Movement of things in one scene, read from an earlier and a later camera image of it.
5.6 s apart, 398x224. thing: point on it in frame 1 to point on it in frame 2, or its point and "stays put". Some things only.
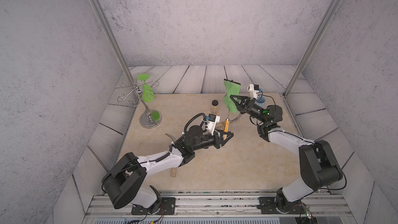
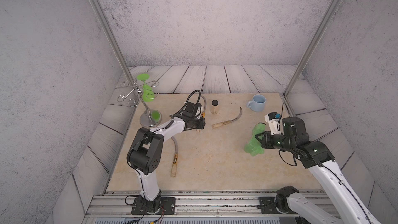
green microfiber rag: [232, 88] to [255, 147]
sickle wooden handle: [226, 126] to [204, 112]
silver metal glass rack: [149, 118] stays put
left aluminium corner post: [109, 29] stays put
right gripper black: [249, 109] to [265, 142]
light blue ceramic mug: [261, 101] stays put
